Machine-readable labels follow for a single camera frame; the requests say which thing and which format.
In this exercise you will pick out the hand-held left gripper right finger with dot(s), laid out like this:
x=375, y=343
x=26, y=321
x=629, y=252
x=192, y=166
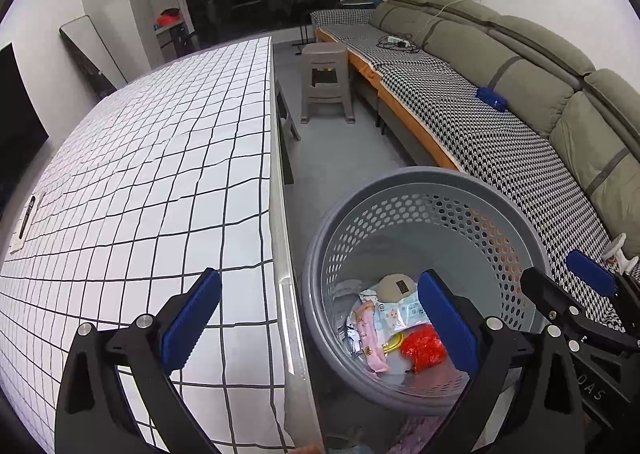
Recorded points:
x=447, y=324

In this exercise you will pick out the grey plastic stool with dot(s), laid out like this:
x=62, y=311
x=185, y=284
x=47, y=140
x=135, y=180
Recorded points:
x=325, y=57

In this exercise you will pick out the green sofa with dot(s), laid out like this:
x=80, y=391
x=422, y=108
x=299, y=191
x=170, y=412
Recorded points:
x=525, y=69

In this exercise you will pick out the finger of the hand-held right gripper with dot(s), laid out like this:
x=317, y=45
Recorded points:
x=590, y=270
x=550, y=299

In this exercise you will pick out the red plastic bag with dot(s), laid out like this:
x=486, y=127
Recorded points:
x=422, y=349

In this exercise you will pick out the leaning floor mirror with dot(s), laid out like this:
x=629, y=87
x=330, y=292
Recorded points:
x=87, y=44

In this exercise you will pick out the power strip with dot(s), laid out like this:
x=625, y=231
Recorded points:
x=397, y=42

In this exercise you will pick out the beige plush ball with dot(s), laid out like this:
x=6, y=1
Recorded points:
x=395, y=286

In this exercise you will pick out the yellow boat-shaped dish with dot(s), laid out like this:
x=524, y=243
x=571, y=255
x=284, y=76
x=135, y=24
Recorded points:
x=395, y=340

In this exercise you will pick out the red basin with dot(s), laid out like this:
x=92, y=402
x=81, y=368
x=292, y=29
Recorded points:
x=167, y=18

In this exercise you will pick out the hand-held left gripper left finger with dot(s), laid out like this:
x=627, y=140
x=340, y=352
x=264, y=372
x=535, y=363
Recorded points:
x=192, y=319

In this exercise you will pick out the small white desk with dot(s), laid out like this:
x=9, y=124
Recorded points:
x=170, y=42

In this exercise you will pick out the white wet wipes packet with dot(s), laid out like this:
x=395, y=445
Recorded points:
x=400, y=314

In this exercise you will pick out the grey perforated basket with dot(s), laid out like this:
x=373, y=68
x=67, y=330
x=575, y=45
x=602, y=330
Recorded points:
x=400, y=214

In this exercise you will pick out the black pen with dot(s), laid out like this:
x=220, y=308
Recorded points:
x=27, y=216

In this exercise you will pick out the black television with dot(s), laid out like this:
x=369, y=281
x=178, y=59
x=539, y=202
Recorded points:
x=20, y=109

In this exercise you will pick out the white checkered tablecloth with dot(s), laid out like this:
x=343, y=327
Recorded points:
x=150, y=134

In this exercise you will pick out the purple floor rug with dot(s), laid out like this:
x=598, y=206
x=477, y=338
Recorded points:
x=425, y=434

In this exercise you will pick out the small blue object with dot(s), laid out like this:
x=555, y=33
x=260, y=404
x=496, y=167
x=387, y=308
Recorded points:
x=491, y=98

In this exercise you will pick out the pink snack packet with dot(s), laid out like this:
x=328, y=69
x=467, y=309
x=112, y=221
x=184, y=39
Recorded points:
x=367, y=334

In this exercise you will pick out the white notepad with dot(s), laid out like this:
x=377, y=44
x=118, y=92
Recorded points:
x=17, y=244

